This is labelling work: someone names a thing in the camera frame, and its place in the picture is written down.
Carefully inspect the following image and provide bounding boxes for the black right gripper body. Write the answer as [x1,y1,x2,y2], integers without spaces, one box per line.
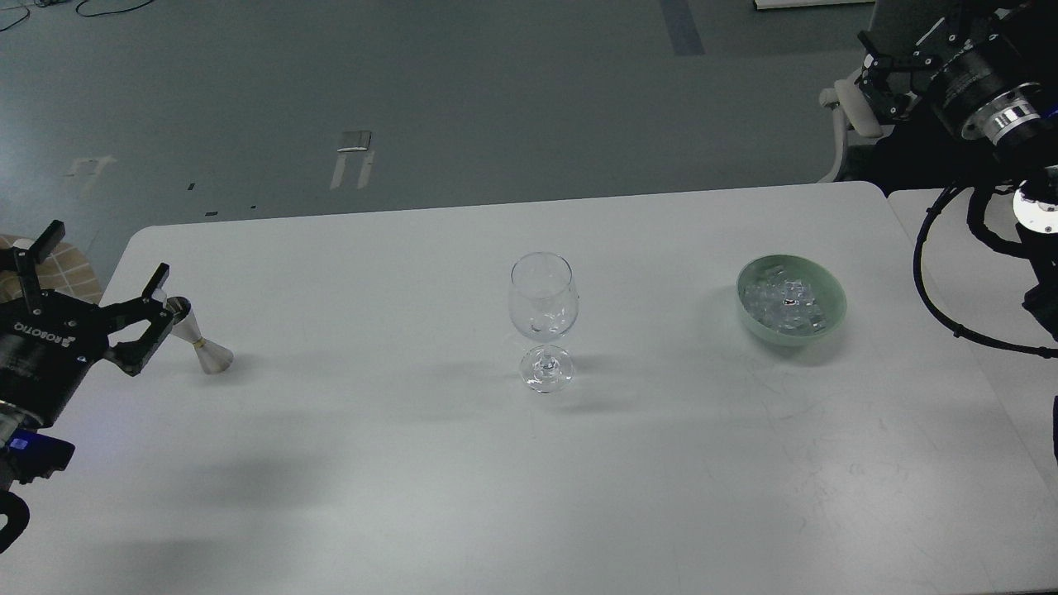
[926,38,1044,150]

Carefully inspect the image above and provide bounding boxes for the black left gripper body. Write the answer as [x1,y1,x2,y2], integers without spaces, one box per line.
[1,291,108,426]

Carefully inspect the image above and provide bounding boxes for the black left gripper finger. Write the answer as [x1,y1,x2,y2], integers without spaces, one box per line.
[101,263,176,378]
[1,220,65,310]

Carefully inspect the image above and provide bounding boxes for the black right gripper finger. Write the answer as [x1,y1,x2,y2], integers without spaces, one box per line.
[856,68,936,124]
[858,1,1005,71]

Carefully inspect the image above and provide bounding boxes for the steel double jigger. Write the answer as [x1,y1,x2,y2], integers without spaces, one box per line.
[164,295,235,375]

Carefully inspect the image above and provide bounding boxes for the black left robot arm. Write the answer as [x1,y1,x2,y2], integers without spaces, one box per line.
[1,220,177,549]

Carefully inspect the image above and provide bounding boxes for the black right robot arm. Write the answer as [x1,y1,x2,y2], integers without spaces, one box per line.
[853,1,1057,359]

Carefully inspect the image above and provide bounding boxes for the clear ice cubes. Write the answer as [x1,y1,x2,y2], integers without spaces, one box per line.
[738,266,831,336]

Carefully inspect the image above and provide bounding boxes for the clear wine glass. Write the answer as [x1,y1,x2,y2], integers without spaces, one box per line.
[508,251,579,394]

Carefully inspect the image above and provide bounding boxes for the plaid beige sofa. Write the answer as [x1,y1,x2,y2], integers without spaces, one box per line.
[1,234,103,305]

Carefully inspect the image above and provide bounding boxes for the white office chair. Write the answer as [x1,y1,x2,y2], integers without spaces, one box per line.
[817,68,894,183]

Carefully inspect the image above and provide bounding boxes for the green bowl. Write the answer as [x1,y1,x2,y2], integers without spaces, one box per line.
[736,254,849,348]

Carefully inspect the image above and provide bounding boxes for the black floor cable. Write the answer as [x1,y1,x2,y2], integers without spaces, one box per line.
[0,0,156,32]

